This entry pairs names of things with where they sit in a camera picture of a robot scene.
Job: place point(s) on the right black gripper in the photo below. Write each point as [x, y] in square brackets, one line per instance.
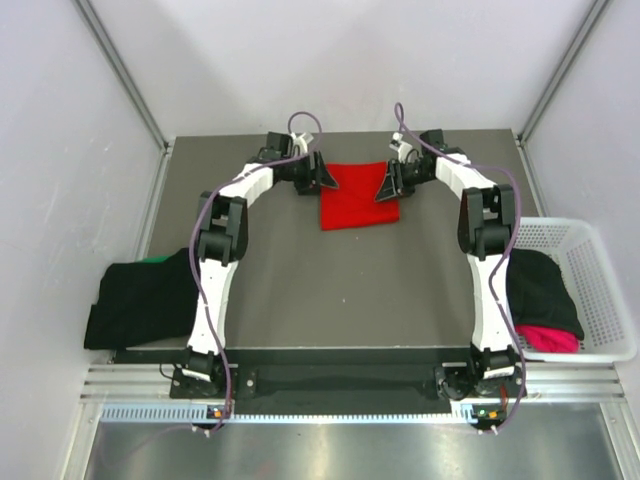
[388, 190]

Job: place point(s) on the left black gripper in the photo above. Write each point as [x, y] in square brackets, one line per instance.
[309, 185]

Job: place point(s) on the red t shirt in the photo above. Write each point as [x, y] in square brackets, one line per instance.
[352, 204]

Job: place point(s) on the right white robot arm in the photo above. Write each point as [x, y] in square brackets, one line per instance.
[487, 224]

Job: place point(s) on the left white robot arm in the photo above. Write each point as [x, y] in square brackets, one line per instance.
[220, 238]

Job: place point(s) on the black t shirt in basket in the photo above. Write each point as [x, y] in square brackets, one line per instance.
[537, 294]

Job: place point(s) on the folded green t shirt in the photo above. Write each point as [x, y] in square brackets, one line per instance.
[155, 259]

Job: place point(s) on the white plastic basket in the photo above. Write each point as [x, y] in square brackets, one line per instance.
[590, 280]

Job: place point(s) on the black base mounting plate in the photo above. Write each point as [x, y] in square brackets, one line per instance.
[345, 372]

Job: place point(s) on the pink t shirt in basket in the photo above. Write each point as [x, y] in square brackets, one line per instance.
[549, 340]

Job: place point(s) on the folded black t shirt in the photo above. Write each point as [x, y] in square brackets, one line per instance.
[142, 303]

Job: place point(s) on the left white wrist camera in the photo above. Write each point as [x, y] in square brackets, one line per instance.
[301, 143]

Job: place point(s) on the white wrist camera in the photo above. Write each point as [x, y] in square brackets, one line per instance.
[301, 143]
[400, 147]

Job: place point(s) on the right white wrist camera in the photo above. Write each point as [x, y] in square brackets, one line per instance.
[400, 147]

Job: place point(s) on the left aluminium frame post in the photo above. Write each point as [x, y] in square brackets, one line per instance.
[99, 32]

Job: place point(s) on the aluminium frame post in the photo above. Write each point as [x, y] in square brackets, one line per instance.
[99, 32]
[587, 25]

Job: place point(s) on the right aluminium frame post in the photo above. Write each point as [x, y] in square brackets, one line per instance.
[587, 25]

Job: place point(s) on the slotted cable duct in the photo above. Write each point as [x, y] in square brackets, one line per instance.
[200, 413]

